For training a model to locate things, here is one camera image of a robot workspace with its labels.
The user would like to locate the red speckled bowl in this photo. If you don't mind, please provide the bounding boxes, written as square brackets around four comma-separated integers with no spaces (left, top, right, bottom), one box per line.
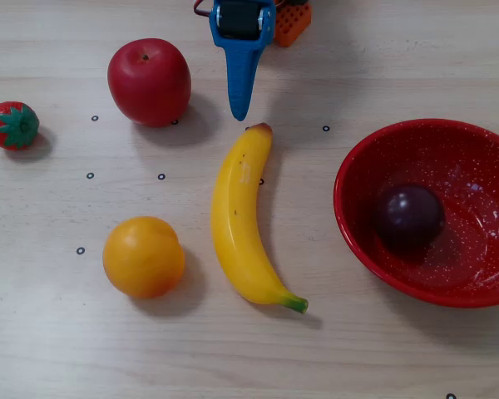
[333,118,499,309]

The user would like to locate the dark purple plum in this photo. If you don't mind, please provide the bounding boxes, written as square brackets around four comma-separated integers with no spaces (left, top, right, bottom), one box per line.
[373,185,447,255]

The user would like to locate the red apple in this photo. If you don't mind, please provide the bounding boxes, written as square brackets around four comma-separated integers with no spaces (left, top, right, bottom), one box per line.
[106,37,192,128]

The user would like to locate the blue gripper black motor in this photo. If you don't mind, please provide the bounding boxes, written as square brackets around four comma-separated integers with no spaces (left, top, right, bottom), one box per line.
[210,0,277,123]

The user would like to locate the orange robot base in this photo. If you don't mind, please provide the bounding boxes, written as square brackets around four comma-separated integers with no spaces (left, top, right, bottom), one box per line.
[273,2,313,47]

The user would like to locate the thin red cable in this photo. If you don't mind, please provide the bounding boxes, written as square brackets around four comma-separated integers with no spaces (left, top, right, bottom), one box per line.
[192,0,213,19]

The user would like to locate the red strawberry green leaves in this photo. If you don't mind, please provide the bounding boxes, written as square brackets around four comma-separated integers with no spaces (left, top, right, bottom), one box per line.
[0,101,41,151]

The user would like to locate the orange fruit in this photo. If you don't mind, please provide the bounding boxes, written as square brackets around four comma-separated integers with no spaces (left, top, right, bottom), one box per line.
[102,215,186,300]

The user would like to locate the yellow banana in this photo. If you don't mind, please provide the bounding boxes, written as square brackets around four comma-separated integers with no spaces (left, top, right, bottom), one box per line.
[210,122,309,315]

